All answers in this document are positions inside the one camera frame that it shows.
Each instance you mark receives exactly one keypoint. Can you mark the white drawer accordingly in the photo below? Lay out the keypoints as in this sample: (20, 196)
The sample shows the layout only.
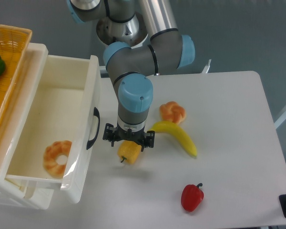
(65, 107)

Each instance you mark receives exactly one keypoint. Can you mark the white plastic drawer cabinet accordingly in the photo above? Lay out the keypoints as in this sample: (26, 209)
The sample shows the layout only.
(18, 193)

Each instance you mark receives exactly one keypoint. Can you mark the yellow banana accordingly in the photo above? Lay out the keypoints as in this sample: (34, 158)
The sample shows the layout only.
(178, 133)

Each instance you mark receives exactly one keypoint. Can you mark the red bell pepper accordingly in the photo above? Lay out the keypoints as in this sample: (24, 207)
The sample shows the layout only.
(191, 197)

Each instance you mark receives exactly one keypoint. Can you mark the orange woven basket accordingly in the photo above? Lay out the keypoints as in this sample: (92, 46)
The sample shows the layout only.
(13, 45)

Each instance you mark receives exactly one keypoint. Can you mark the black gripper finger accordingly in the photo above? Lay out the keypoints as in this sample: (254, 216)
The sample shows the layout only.
(109, 133)
(147, 140)

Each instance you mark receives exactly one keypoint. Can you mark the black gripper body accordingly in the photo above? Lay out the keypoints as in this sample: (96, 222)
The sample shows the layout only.
(129, 135)

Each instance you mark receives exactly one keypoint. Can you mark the ring-shaped bread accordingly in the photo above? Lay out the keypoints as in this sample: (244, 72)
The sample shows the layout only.
(52, 153)

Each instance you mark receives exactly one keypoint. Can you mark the yellow bell pepper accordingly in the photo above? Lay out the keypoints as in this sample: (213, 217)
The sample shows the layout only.
(128, 152)

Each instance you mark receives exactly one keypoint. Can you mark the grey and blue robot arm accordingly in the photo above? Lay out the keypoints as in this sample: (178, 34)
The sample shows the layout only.
(129, 68)

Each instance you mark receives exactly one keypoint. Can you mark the knotted bread roll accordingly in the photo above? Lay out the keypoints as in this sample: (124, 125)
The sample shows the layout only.
(172, 112)

